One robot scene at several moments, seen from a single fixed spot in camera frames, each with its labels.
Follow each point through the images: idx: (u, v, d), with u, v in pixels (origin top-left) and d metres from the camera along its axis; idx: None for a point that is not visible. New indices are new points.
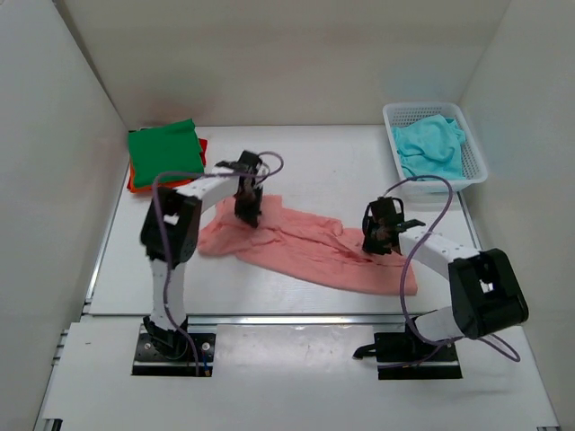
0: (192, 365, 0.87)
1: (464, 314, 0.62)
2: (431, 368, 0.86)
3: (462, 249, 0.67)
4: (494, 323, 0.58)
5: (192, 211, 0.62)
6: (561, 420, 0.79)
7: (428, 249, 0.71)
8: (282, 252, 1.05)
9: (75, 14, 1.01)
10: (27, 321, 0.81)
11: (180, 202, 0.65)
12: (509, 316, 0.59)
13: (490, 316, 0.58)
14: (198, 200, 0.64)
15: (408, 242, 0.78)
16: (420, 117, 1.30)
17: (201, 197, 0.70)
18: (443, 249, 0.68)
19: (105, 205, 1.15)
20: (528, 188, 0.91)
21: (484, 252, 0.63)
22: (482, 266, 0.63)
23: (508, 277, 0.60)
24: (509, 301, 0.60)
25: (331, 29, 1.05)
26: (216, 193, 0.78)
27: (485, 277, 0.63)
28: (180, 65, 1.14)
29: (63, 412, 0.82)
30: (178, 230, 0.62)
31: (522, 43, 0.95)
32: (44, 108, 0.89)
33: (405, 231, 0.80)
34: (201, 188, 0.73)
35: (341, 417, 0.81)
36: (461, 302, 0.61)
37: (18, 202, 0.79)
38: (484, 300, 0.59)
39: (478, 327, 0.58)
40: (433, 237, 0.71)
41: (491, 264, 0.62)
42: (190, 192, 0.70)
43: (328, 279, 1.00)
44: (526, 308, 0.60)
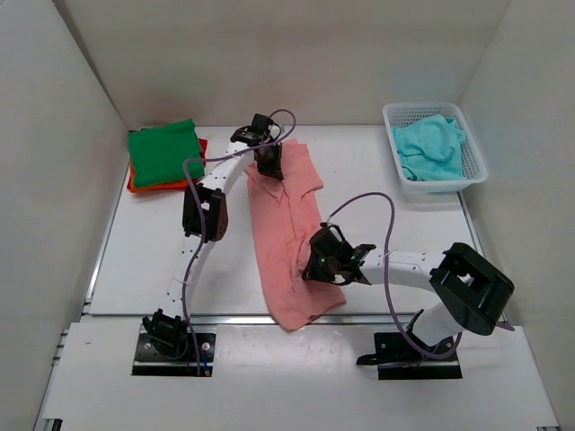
0: (192, 365, 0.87)
1: (468, 317, 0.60)
2: (431, 368, 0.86)
3: (427, 257, 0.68)
4: (497, 311, 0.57)
5: (219, 204, 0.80)
6: (561, 420, 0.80)
7: (398, 268, 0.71)
8: (267, 215, 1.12)
9: (74, 13, 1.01)
10: (28, 322, 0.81)
11: (208, 194, 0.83)
12: (503, 294, 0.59)
13: (487, 304, 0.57)
14: (222, 194, 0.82)
15: (372, 271, 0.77)
16: (421, 117, 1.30)
17: (223, 187, 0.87)
18: (412, 264, 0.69)
19: (104, 205, 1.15)
20: (528, 189, 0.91)
21: (449, 250, 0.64)
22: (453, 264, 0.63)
23: (481, 261, 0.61)
24: (495, 280, 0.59)
25: (331, 28, 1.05)
26: (235, 171, 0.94)
27: (462, 272, 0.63)
28: (179, 64, 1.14)
29: (63, 413, 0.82)
30: (210, 215, 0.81)
31: (523, 44, 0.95)
32: (44, 108, 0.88)
33: (364, 260, 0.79)
34: (222, 176, 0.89)
35: (341, 417, 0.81)
36: (458, 307, 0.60)
37: (18, 202, 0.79)
38: (473, 294, 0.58)
39: (488, 322, 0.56)
40: (395, 257, 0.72)
41: (460, 257, 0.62)
42: (215, 185, 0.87)
43: (266, 263, 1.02)
44: (508, 279, 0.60)
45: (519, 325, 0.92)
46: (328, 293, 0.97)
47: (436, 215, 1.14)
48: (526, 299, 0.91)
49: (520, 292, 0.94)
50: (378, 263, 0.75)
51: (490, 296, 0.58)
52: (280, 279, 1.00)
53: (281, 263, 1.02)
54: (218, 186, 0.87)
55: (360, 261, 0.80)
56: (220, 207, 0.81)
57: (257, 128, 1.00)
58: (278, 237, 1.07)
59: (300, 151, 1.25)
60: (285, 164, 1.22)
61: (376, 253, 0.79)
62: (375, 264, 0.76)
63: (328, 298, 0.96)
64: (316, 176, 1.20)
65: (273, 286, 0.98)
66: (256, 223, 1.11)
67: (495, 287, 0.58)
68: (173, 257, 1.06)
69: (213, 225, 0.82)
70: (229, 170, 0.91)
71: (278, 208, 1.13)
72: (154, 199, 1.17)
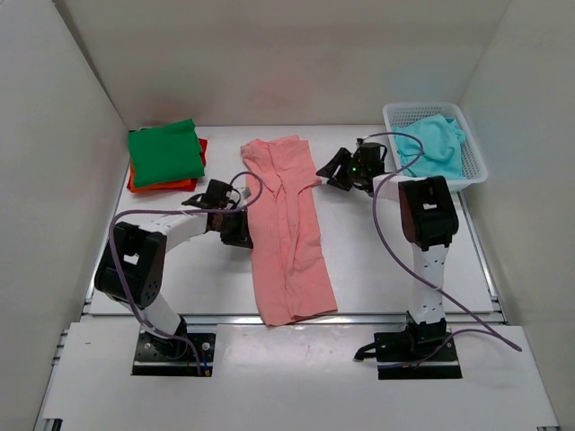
0: (193, 365, 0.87)
1: (407, 225, 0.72)
2: (432, 367, 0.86)
3: None
4: (431, 232, 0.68)
5: (154, 250, 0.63)
6: (561, 420, 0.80)
7: (391, 185, 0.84)
8: (264, 208, 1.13)
9: (75, 13, 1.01)
10: (28, 321, 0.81)
11: (142, 239, 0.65)
12: (445, 227, 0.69)
13: (427, 225, 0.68)
14: (160, 236, 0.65)
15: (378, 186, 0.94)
16: (420, 117, 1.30)
17: (165, 233, 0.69)
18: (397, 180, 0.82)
19: (105, 205, 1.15)
20: (529, 188, 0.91)
21: (431, 179, 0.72)
22: (427, 190, 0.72)
23: (447, 196, 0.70)
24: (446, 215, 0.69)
25: (331, 28, 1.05)
26: (184, 229, 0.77)
27: (429, 199, 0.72)
28: (179, 64, 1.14)
29: (63, 413, 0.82)
30: (139, 268, 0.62)
31: (522, 44, 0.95)
32: (45, 108, 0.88)
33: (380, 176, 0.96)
34: (166, 224, 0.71)
35: (341, 417, 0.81)
36: (404, 214, 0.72)
37: (17, 202, 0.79)
38: (425, 213, 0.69)
39: (416, 233, 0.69)
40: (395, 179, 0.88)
41: (437, 187, 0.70)
42: (154, 229, 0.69)
43: (260, 256, 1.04)
44: (457, 223, 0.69)
45: (519, 326, 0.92)
46: (320, 296, 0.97)
47: None
48: (526, 298, 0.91)
49: (520, 292, 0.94)
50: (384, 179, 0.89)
51: (434, 221, 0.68)
52: (273, 274, 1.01)
53: (274, 259, 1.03)
54: (159, 231, 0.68)
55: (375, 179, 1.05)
56: (154, 255, 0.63)
57: (213, 197, 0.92)
58: (271, 233, 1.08)
59: (301, 147, 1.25)
60: (285, 159, 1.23)
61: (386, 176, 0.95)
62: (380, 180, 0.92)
63: (319, 302, 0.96)
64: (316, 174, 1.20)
65: (264, 282, 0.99)
66: (252, 212, 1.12)
67: (444, 219, 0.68)
68: (174, 256, 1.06)
69: (139, 281, 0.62)
70: (176, 220, 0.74)
71: (276, 202, 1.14)
72: (154, 199, 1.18)
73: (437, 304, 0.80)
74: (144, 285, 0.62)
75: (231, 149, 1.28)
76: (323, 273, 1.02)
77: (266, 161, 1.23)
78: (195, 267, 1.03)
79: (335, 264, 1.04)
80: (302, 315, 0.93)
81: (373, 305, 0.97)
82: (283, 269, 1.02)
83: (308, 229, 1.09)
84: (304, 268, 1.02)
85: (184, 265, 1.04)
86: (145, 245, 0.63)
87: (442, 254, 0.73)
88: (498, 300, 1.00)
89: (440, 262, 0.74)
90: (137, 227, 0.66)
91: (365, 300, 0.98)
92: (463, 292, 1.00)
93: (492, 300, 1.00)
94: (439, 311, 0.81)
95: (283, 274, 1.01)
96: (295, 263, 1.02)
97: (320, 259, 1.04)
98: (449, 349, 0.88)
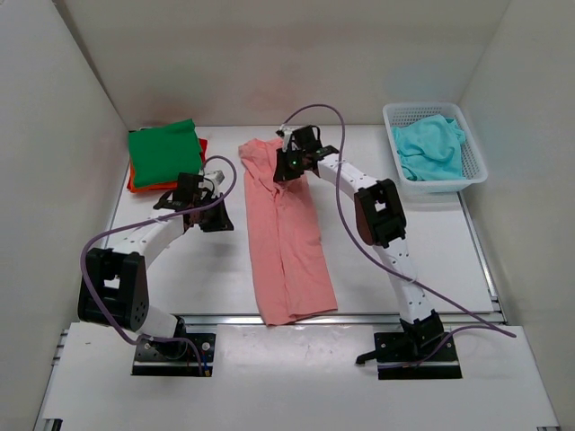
0: (192, 365, 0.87)
1: (362, 228, 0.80)
2: (432, 368, 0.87)
3: (365, 178, 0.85)
4: (384, 233, 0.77)
5: (135, 271, 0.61)
6: (561, 420, 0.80)
7: (343, 180, 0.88)
8: (263, 209, 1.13)
9: (75, 14, 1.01)
10: (28, 322, 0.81)
11: (119, 262, 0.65)
12: (394, 226, 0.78)
13: (381, 229, 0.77)
14: (137, 257, 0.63)
15: (323, 170, 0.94)
16: (421, 116, 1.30)
17: (142, 250, 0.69)
18: (351, 179, 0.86)
19: (104, 205, 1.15)
20: (529, 189, 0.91)
21: (381, 182, 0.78)
22: (377, 192, 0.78)
23: (396, 198, 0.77)
24: (394, 216, 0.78)
25: (331, 28, 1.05)
26: (162, 238, 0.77)
27: (379, 199, 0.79)
28: (179, 65, 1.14)
29: (63, 413, 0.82)
30: (122, 293, 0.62)
31: (522, 45, 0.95)
32: (45, 108, 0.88)
33: (323, 160, 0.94)
34: (141, 240, 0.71)
35: (340, 417, 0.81)
36: (359, 215, 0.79)
37: (18, 203, 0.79)
38: (377, 218, 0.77)
39: (372, 236, 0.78)
40: (344, 168, 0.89)
41: (386, 190, 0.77)
42: (130, 249, 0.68)
43: (260, 257, 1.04)
44: (405, 222, 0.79)
45: (519, 326, 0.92)
46: (320, 295, 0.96)
47: (438, 215, 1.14)
48: (526, 299, 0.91)
49: (520, 292, 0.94)
50: (332, 166, 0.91)
51: (385, 224, 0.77)
52: (272, 274, 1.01)
53: (273, 259, 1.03)
54: (136, 250, 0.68)
55: (321, 158, 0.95)
56: (136, 277, 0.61)
57: (184, 192, 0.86)
58: (271, 233, 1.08)
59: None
60: None
61: (334, 157, 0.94)
62: (327, 164, 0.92)
63: (318, 301, 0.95)
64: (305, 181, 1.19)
65: (263, 282, 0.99)
66: (250, 212, 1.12)
67: (393, 221, 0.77)
68: (174, 258, 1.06)
69: (125, 307, 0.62)
70: (150, 233, 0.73)
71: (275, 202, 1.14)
72: (153, 199, 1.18)
73: (422, 298, 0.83)
74: (129, 312, 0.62)
75: (230, 148, 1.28)
76: (323, 271, 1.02)
77: (264, 162, 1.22)
78: (193, 269, 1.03)
79: (334, 262, 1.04)
80: (302, 313, 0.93)
81: (373, 304, 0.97)
82: (282, 268, 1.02)
83: (306, 228, 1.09)
84: (304, 266, 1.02)
85: (181, 268, 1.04)
86: (123, 269, 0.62)
87: (404, 247, 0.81)
88: (498, 300, 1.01)
89: (404, 254, 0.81)
90: (111, 251, 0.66)
91: (364, 300, 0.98)
92: (463, 292, 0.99)
93: (492, 300, 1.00)
94: (426, 303, 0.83)
95: (282, 272, 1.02)
96: (295, 262, 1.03)
97: (320, 259, 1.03)
98: (448, 349, 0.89)
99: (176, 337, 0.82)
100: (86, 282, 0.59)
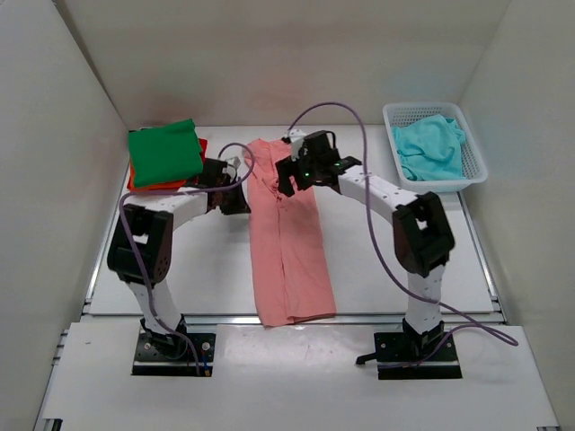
0: (192, 365, 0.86)
1: (406, 255, 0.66)
2: (433, 368, 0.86)
3: (401, 193, 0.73)
4: (432, 255, 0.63)
5: (163, 224, 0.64)
6: (561, 420, 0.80)
7: (374, 197, 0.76)
8: (269, 212, 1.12)
9: (75, 14, 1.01)
10: (28, 322, 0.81)
11: (149, 219, 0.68)
12: (443, 248, 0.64)
13: (427, 250, 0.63)
14: (166, 214, 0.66)
15: (347, 184, 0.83)
16: (421, 116, 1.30)
17: (172, 210, 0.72)
18: (385, 194, 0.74)
19: (104, 205, 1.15)
20: (529, 189, 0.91)
21: (421, 197, 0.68)
22: (418, 208, 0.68)
23: (442, 215, 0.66)
24: (442, 234, 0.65)
25: (331, 28, 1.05)
26: (188, 209, 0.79)
27: (420, 217, 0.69)
28: (179, 65, 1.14)
29: (63, 413, 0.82)
30: (150, 245, 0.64)
31: (522, 44, 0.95)
32: (45, 108, 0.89)
33: (345, 172, 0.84)
34: (171, 205, 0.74)
35: (340, 416, 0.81)
36: (401, 238, 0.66)
37: (18, 203, 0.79)
38: (422, 239, 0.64)
39: (419, 264, 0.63)
40: (374, 182, 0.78)
41: (428, 205, 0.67)
42: (160, 208, 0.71)
43: (260, 257, 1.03)
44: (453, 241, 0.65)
45: (519, 326, 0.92)
46: (319, 296, 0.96)
47: None
48: (526, 299, 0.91)
49: (520, 292, 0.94)
50: (357, 181, 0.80)
51: (434, 245, 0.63)
52: (272, 275, 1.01)
53: (274, 259, 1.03)
54: (164, 209, 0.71)
55: (341, 171, 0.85)
56: (164, 231, 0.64)
57: (208, 177, 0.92)
58: (272, 233, 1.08)
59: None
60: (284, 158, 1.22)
61: (358, 170, 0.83)
62: (350, 178, 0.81)
63: (317, 303, 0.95)
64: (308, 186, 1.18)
65: (263, 282, 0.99)
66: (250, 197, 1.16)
67: (441, 241, 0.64)
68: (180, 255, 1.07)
69: (150, 259, 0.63)
70: (180, 200, 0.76)
71: (280, 205, 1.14)
72: None
73: (435, 313, 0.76)
74: (154, 262, 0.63)
75: (231, 148, 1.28)
76: (323, 275, 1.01)
77: (266, 162, 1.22)
78: (199, 264, 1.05)
79: (335, 262, 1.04)
80: (300, 316, 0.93)
81: (373, 305, 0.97)
82: (282, 269, 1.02)
83: (309, 232, 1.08)
84: (305, 268, 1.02)
85: (190, 253, 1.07)
86: (152, 224, 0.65)
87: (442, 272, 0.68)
88: (497, 300, 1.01)
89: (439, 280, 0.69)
90: (144, 208, 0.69)
91: (364, 299, 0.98)
92: (463, 292, 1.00)
93: (492, 300, 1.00)
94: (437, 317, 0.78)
95: (282, 274, 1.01)
96: (295, 265, 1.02)
97: (320, 263, 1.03)
98: (449, 349, 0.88)
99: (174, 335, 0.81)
100: (122, 224, 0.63)
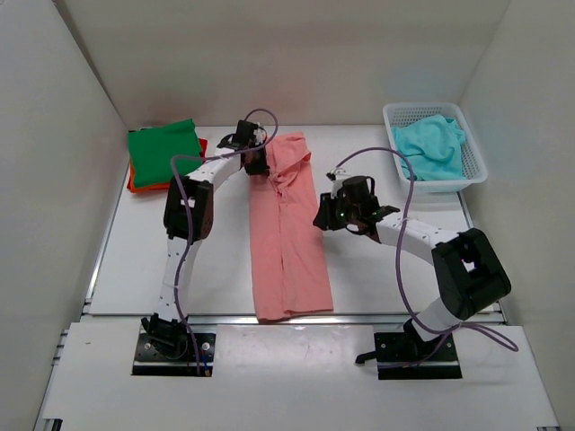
0: (192, 365, 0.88)
1: (451, 295, 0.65)
2: (432, 368, 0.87)
3: (440, 233, 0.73)
4: (482, 300, 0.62)
5: (207, 196, 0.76)
6: (561, 420, 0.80)
7: (411, 237, 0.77)
8: (270, 206, 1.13)
9: (75, 13, 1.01)
10: (27, 322, 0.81)
11: (194, 188, 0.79)
12: (494, 292, 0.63)
13: (476, 295, 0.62)
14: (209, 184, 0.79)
15: (384, 230, 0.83)
16: (421, 116, 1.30)
17: (211, 180, 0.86)
18: (423, 233, 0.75)
19: (105, 205, 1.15)
20: (528, 188, 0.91)
21: (464, 233, 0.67)
22: (463, 247, 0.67)
23: (489, 252, 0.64)
24: (494, 277, 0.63)
25: (330, 28, 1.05)
26: (224, 172, 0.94)
27: (466, 256, 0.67)
28: (179, 65, 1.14)
29: (62, 413, 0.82)
30: (196, 211, 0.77)
31: (522, 44, 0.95)
32: (45, 109, 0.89)
33: (383, 219, 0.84)
34: (209, 172, 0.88)
35: (340, 416, 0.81)
36: (446, 280, 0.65)
37: (17, 203, 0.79)
38: (471, 281, 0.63)
39: (466, 306, 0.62)
40: (411, 224, 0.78)
41: (473, 243, 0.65)
42: (201, 178, 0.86)
43: (260, 251, 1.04)
44: (508, 282, 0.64)
45: (519, 326, 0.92)
46: (316, 293, 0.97)
47: (438, 215, 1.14)
48: (526, 298, 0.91)
49: (520, 292, 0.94)
50: (394, 224, 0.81)
51: (482, 288, 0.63)
52: (272, 269, 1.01)
53: (274, 253, 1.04)
54: (206, 180, 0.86)
55: (379, 219, 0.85)
56: (207, 200, 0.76)
57: (242, 136, 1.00)
58: (271, 228, 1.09)
59: (305, 147, 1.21)
60: (284, 153, 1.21)
61: (394, 215, 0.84)
62: (388, 224, 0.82)
63: (314, 299, 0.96)
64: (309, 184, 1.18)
65: (262, 276, 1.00)
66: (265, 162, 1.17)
67: (494, 285, 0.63)
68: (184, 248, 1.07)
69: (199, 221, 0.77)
70: (217, 167, 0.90)
71: (281, 200, 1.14)
72: (153, 199, 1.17)
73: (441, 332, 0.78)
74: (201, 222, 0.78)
75: None
76: (322, 269, 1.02)
77: (269, 157, 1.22)
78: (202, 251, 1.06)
79: (334, 259, 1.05)
80: (296, 310, 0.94)
81: (373, 304, 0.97)
82: (281, 265, 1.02)
83: (310, 227, 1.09)
84: (304, 262, 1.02)
85: None
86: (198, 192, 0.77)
87: None
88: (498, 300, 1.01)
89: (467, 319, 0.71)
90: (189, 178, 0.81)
91: (364, 300, 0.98)
92: None
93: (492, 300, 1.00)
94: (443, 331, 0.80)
95: (281, 268, 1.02)
96: (295, 259, 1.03)
97: (321, 259, 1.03)
98: (449, 349, 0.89)
99: (180, 322, 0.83)
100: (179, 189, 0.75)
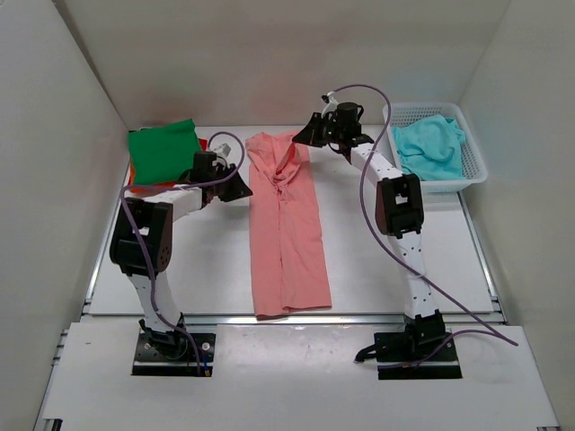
0: (192, 365, 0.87)
1: (379, 216, 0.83)
2: (432, 368, 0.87)
3: (393, 170, 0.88)
4: (399, 224, 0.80)
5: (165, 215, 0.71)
6: (561, 420, 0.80)
7: (371, 169, 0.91)
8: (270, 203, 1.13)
9: (75, 13, 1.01)
10: (27, 322, 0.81)
11: (148, 212, 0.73)
12: (411, 221, 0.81)
13: (396, 220, 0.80)
14: (168, 205, 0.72)
15: (356, 157, 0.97)
16: (420, 117, 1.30)
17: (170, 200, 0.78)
18: (379, 168, 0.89)
19: (104, 205, 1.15)
20: (528, 189, 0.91)
21: (405, 176, 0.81)
22: (402, 186, 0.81)
23: (418, 192, 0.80)
24: (414, 210, 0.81)
25: (330, 28, 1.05)
26: (184, 202, 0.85)
27: (402, 193, 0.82)
28: (179, 64, 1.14)
29: (62, 413, 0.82)
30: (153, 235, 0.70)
31: (522, 44, 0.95)
32: (46, 109, 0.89)
33: (356, 147, 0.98)
34: (168, 197, 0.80)
35: (340, 416, 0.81)
36: (379, 204, 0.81)
37: (17, 203, 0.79)
38: (395, 209, 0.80)
39: (387, 226, 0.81)
40: (375, 158, 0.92)
41: (410, 185, 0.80)
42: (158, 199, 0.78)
43: (257, 249, 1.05)
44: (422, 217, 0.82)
45: (519, 326, 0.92)
46: (315, 291, 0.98)
47: (437, 215, 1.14)
48: (526, 298, 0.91)
49: (519, 292, 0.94)
50: (364, 154, 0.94)
51: (402, 217, 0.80)
52: (270, 267, 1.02)
53: (272, 250, 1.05)
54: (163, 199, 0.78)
55: (355, 145, 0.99)
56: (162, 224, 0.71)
57: (199, 171, 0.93)
58: (271, 224, 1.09)
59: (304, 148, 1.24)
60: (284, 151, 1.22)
61: (367, 146, 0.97)
62: (360, 152, 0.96)
63: (314, 295, 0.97)
64: (308, 182, 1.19)
65: (260, 273, 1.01)
66: (260, 166, 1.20)
67: (411, 215, 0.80)
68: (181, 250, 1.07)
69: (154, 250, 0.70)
70: (177, 195, 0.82)
71: (281, 198, 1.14)
72: None
73: (428, 294, 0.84)
74: (157, 250, 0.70)
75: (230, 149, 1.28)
76: (322, 267, 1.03)
77: (268, 154, 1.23)
78: (200, 252, 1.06)
79: (334, 259, 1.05)
80: (296, 307, 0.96)
81: (373, 304, 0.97)
82: (280, 261, 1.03)
83: (309, 224, 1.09)
84: (303, 258, 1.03)
85: (192, 244, 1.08)
86: (154, 215, 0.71)
87: (417, 241, 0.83)
88: (498, 300, 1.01)
89: (417, 249, 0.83)
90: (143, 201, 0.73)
91: (364, 300, 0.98)
92: (463, 293, 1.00)
93: (492, 300, 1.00)
94: (430, 302, 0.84)
95: (280, 265, 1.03)
96: (294, 255, 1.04)
97: (320, 256, 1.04)
98: (449, 349, 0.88)
99: (175, 330, 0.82)
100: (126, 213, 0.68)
